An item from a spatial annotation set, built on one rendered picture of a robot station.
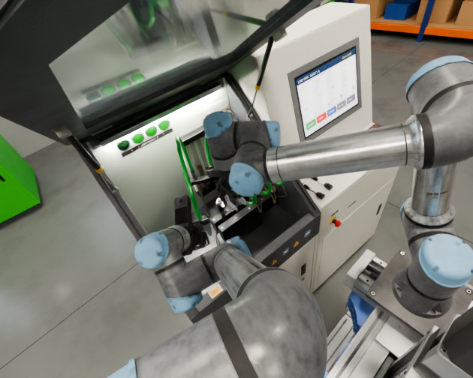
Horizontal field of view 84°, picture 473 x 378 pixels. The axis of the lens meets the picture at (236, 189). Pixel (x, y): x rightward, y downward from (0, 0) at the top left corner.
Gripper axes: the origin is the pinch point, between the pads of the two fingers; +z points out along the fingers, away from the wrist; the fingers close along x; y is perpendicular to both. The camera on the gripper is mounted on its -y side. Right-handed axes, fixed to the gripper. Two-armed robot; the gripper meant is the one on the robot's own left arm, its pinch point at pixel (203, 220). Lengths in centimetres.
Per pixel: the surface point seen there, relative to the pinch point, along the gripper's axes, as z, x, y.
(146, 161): 13.9, -24.0, -30.5
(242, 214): 31.0, 5.7, 3.3
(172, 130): 17.1, -9.9, -40.0
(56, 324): 72, -169, 48
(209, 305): 5.5, -9.3, 31.2
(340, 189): 44, 51, 5
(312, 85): 38, 52, -43
